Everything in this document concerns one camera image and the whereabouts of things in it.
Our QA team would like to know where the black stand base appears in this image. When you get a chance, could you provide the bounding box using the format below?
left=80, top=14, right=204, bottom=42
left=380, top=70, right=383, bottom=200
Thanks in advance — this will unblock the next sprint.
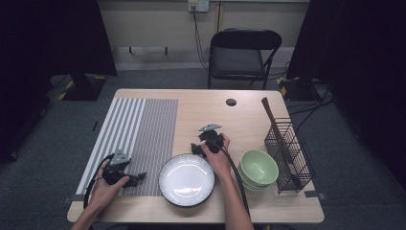
left=47, top=73, right=108, bottom=102
left=277, top=76, right=322, bottom=102

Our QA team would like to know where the dark curtain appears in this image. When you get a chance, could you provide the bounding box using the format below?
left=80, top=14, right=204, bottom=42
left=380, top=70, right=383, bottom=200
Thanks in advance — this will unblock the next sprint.
left=286, top=0, right=406, bottom=190
left=0, top=0, right=118, bottom=162

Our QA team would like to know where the black wall socket cable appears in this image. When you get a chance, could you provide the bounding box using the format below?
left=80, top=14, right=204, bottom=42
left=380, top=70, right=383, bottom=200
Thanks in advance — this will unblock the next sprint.
left=191, top=6, right=210, bottom=71

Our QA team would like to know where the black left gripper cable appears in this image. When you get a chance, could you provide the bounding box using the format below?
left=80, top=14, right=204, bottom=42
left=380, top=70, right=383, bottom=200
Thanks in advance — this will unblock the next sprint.
left=83, top=153, right=115, bottom=210

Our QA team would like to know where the person's left hand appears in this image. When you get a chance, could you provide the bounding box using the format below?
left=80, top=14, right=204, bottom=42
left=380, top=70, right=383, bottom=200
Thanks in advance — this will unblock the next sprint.
left=89, top=166, right=130, bottom=212

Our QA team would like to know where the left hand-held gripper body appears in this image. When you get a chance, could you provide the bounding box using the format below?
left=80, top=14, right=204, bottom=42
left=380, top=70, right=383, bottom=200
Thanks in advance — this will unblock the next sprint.
left=101, top=149, right=132, bottom=186

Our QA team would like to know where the metal spoon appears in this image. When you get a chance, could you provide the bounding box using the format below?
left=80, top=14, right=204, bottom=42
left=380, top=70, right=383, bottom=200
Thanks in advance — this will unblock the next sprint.
left=287, top=159, right=298, bottom=188

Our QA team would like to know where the black folding chair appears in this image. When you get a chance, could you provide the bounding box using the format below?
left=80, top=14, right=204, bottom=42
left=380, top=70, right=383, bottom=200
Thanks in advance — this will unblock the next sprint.
left=207, top=28, right=283, bottom=90

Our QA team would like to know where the person's right hand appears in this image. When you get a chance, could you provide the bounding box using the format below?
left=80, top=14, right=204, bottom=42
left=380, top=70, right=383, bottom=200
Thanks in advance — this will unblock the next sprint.
left=204, top=133, right=233, bottom=180

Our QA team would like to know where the black floor cable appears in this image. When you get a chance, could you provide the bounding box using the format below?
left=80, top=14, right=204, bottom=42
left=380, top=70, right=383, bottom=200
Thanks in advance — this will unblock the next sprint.
left=288, top=82, right=336, bottom=132

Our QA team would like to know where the grey striped placemat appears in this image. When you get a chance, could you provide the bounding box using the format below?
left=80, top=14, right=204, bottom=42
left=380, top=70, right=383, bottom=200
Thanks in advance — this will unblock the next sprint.
left=76, top=97, right=179, bottom=197

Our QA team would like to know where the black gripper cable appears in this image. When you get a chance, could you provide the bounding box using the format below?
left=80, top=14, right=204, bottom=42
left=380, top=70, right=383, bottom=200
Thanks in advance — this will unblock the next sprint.
left=216, top=145, right=252, bottom=219
left=83, top=153, right=115, bottom=210

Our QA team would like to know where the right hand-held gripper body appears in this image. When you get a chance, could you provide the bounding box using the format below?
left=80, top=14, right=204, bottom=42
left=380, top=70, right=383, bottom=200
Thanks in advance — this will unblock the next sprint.
left=198, top=124, right=225, bottom=153

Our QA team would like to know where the black wire cutlery basket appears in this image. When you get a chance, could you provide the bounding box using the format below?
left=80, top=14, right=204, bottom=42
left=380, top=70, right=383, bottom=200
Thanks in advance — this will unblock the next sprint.
left=263, top=117, right=316, bottom=195

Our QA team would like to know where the white wall socket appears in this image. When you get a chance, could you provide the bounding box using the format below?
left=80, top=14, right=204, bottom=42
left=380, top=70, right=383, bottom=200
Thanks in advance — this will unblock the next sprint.
left=187, top=0, right=210, bottom=13

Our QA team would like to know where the grey tape strip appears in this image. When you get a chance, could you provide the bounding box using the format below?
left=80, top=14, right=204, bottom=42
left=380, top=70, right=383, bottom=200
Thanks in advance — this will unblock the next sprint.
left=304, top=190, right=327, bottom=200
left=62, top=194, right=87, bottom=204

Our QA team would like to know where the white plate with black rim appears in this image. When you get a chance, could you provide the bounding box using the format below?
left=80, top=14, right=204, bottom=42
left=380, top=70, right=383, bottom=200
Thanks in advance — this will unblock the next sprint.
left=158, top=152, right=216, bottom=208

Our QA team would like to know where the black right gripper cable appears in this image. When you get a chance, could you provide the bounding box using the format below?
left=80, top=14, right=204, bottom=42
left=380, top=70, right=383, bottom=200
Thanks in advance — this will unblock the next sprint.
left=216, top=145, right=252, bottom=219

